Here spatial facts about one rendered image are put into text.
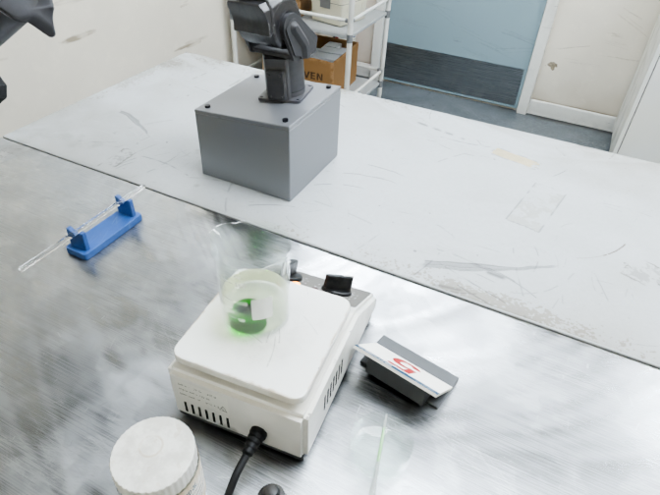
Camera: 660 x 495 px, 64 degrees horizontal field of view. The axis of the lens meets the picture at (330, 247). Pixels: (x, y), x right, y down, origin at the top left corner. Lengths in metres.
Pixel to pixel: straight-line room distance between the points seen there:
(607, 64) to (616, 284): 2.67
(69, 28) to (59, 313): 1.61
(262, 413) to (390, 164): 0.53
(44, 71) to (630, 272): 1.86
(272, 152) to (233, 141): 0.06
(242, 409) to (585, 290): 0.44
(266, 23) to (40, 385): 0.48
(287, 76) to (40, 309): 0.43
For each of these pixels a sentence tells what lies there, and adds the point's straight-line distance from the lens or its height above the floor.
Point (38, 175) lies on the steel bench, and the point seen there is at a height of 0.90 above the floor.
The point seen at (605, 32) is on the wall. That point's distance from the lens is 3.31.
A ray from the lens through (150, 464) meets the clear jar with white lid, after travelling 0.41.
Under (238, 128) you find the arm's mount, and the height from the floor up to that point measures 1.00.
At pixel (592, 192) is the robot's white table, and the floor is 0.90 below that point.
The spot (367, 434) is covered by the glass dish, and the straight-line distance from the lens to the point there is 0.50.
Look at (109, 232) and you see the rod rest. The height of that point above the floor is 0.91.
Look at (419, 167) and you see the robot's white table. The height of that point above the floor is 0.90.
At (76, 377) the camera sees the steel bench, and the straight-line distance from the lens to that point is 0.58.
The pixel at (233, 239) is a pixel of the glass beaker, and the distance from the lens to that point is 0.45.
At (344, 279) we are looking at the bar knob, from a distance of 0.55.
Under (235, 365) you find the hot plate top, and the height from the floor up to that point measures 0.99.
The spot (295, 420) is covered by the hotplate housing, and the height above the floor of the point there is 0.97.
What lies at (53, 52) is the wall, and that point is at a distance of 2.13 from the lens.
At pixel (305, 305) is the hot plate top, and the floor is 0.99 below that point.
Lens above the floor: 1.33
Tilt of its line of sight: 39 degrees down
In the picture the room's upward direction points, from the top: 3 degrees clockwise
